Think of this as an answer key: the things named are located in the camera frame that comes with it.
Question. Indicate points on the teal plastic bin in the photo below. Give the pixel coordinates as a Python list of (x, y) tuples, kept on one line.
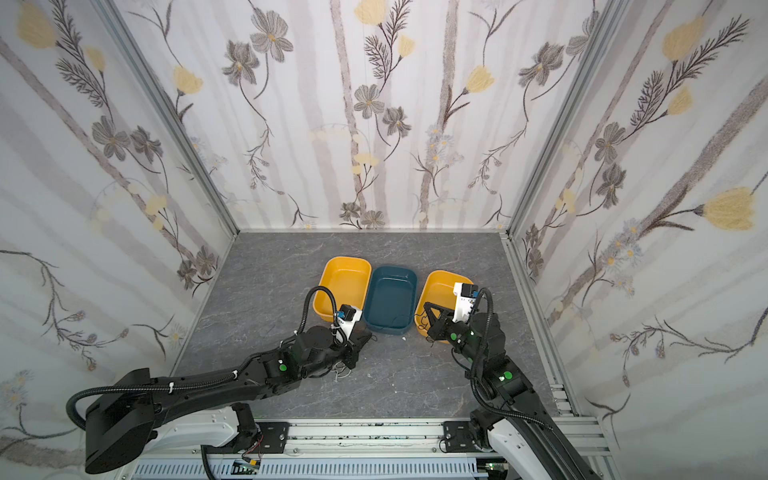
[(391, 300)]

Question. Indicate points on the right yellow plastic bin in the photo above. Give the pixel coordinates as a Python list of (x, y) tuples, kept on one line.
[(439, 290)]

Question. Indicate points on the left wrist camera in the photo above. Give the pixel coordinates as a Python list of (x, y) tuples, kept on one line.
[(345, 321)]

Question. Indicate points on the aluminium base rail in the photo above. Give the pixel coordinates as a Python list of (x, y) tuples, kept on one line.
[(334, 439)]

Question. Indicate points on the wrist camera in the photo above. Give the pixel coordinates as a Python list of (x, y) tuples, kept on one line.
[(345, 321), (465, 297)]

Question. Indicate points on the left yellow plastic bin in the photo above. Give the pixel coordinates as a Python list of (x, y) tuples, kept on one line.
[(348, 279)]

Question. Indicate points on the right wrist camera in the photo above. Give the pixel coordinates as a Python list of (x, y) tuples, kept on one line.
[(465, 297)]

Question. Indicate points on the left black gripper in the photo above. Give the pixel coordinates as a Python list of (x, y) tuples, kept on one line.
[(355, 336)]

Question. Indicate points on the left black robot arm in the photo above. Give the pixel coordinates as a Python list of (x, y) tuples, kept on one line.
[(121, 419)]

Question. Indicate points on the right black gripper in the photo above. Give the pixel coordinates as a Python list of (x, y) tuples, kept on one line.
[(447, 322)]

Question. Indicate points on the yellow plastic bin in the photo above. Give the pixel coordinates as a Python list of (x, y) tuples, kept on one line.
[(348, 279), (439, 290)]

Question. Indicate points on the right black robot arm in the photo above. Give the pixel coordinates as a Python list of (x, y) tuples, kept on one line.
[(511, 420)]

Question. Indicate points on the white vented cable duct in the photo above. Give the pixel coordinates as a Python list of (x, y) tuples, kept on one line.
[(354, 468)]

